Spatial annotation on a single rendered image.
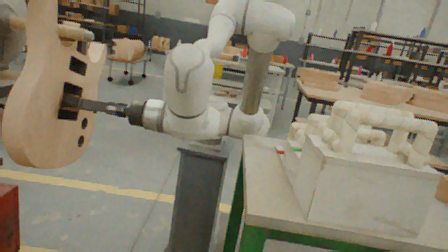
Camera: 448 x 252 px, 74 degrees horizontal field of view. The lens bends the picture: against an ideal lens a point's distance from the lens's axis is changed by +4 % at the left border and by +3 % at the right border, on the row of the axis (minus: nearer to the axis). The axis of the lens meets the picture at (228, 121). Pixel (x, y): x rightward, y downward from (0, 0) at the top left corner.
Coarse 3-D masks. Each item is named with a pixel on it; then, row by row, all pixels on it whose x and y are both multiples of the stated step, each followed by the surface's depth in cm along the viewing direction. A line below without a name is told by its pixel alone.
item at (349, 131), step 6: (348, 120) 64; (354, 120) 63; (348, 126) 64; (354, 126) 63; (342, 132) 65; (348, 132) 64; (354, 132) 64; (342, 138) 65; (348, 138) 64; (354, 138) 65; (348, 144) 65; (348, 150) 65; (342, 156) 66; (348, 156) 66
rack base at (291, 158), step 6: (288, 144) 94; (294, 144) 93; (300, 144) 93; (288, 150) 93; (288, 156) 92; (294, 156) 86; (300, 156) 83; (282, 162) 97; (288, 162) 91; (294, 162) 85; (288, 168) 90; (294, 168) 84; (288, 174) 89; (294, 174) 83
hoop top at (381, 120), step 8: (352, 112) 63; (360, 112) 63; (368, 112) 63; (376, 112) 64; (360, 120) 63; (368, 120) 63; (376, 120) 63; (384, 120) 63; (392, 120) 63; (400, 120) 63; (408, 120) 64; (416, 120) 64; (424, 120) 65; (392, 128) 64; (400, 128) 64; (408, 128) 64; (416, 128) 64; (424, 128) 64; (432, 128) 64
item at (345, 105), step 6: (336, 102) 72; (342, 102) 71; (348, 102) 71; (342, 108) 71; (348, 108) 71; (354, 108) 71; (360, 108) 71; (366, 108) 71; (372, 108) 71; (378, 108) 71; (384, 108) 72; (390, 108) 72; (390, 114) 71; (396, 114) 71; (402, 114) 72; (408, 114) 72
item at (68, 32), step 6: (12, 18) 76; (18, 18) 76; (24, 18) 77; (12, 24) 76; (18, 24) 76; (24, 24) 76; (24, 30) 78; (60, 30) 76; (66, 30) 76; (72, 30) 76; (78, 30) 77; (84, 30) 77; (60, 36) 78; (66, 36) 77; (72, 36) 77; (78, 36) 77
